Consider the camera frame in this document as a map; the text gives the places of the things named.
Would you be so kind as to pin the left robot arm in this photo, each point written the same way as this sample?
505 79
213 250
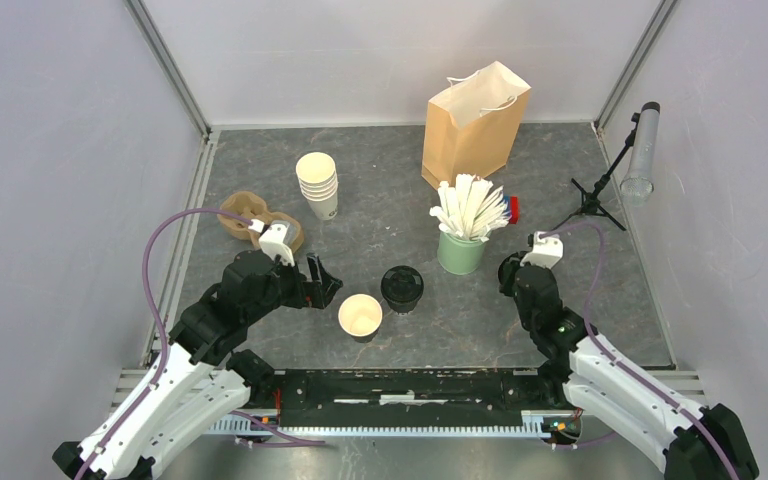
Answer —
203 375

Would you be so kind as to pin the stack of white paper cups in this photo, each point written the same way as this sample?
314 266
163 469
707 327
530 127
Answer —
318 181

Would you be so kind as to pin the black plastic cup lid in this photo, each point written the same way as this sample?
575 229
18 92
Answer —
401 275

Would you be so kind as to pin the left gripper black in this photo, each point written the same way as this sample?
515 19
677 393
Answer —
308 293

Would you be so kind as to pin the pulp cup carrier tray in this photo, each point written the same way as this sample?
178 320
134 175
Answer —
295 235

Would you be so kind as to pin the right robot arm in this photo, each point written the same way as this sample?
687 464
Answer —
681 437

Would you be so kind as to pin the single white paper cup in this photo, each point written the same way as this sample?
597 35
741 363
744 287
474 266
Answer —
402 299

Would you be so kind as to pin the green straw holder cup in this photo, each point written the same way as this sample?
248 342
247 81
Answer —
458 256

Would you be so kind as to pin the stack of black lids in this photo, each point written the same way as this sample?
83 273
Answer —
507 272

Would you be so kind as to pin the brown paper takeout bag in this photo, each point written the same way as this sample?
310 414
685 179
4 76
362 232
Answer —
471 125

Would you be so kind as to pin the stack of pulp cup carriers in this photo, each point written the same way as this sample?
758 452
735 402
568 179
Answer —
244 204

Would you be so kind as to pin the bundle of wrapped paper straws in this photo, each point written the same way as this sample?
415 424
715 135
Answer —
471 208

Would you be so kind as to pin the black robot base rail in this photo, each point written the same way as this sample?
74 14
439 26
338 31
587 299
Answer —
411 398

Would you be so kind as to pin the red and blue small box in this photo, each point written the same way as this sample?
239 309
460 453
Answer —
512 209

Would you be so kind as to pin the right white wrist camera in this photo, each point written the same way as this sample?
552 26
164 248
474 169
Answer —
545 250

